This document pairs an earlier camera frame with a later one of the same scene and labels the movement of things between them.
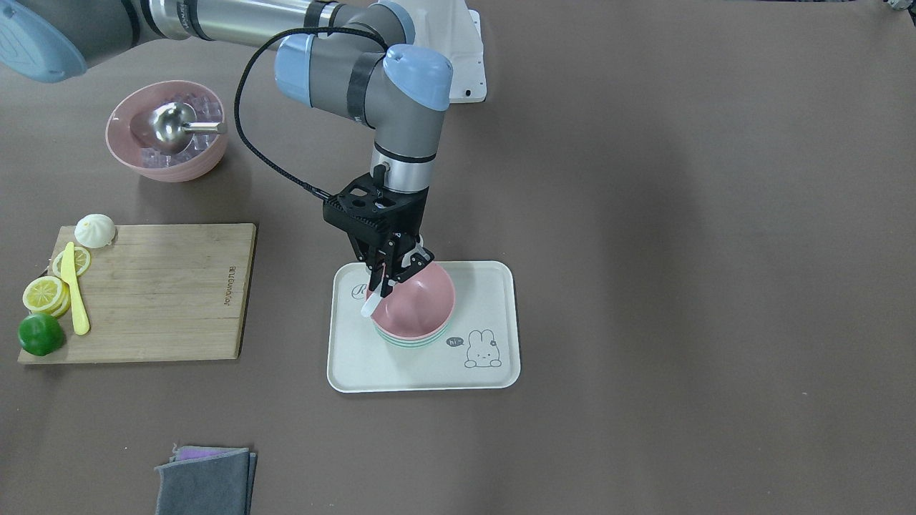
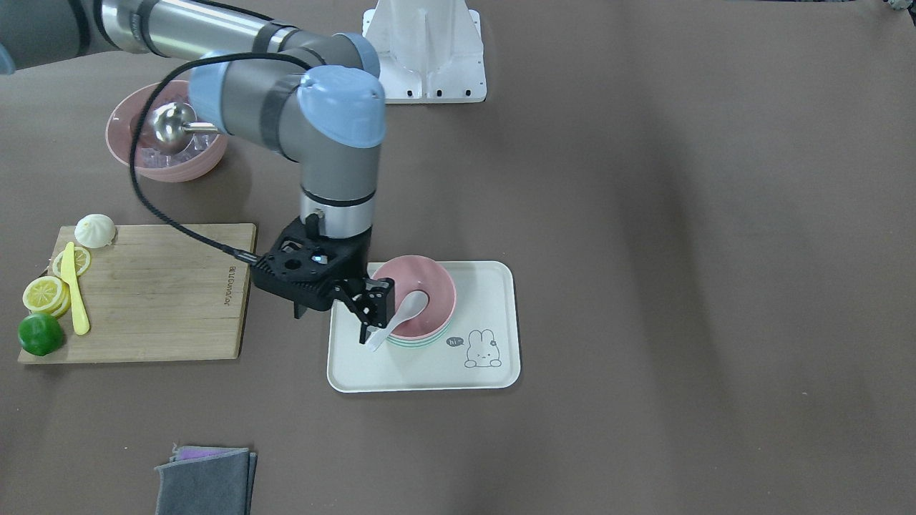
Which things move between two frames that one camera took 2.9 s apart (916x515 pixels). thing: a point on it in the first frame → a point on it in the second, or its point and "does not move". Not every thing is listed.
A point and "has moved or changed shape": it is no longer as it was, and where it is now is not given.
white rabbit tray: x=481 y=351 does not move
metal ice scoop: x=170 y=126 does not move
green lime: x=40 y=334 does not move
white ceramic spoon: x=371 y=304 has moved or changed shape
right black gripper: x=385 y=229 → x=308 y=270
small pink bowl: x=418 y=307 does not move
